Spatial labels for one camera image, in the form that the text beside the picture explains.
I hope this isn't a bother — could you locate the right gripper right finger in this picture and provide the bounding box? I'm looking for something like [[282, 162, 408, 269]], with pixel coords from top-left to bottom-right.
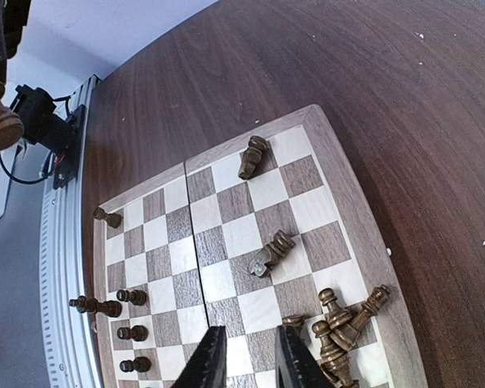
[[275, 325, 334, 388]]

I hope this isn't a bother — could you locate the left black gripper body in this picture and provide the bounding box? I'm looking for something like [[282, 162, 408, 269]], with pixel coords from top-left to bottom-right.
[[0, 0, 32, 81]]

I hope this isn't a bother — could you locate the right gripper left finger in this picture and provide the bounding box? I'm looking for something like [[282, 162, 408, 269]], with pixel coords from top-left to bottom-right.
[[173, 326, 227, 388]]

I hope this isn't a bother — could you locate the dark pawn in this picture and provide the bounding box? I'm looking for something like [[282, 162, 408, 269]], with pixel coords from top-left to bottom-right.
[[116, 325, 149, 342], [120, 356, 152, 373], [116, 289, 147, 306]]

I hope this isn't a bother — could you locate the dark rook chess piece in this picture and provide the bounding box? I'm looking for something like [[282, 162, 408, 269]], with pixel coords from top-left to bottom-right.
[[248, 230, 296, 278]]

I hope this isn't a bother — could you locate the dark tall chess piece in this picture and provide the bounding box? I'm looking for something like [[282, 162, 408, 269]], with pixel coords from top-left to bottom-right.
[[69, 296, 122, 318]]

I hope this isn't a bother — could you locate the wooden chess board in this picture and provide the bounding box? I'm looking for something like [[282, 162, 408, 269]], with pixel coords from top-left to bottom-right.
[[93, 105, 427, 387]]

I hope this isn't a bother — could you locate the dark pawn chess piece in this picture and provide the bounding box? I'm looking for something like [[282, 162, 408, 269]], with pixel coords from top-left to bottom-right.
[[93, 207, 123, 229]]

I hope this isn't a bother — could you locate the pile of dark chess pieces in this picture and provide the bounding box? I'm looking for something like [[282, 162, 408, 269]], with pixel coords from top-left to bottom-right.
[[281, 285, 390, 387]]

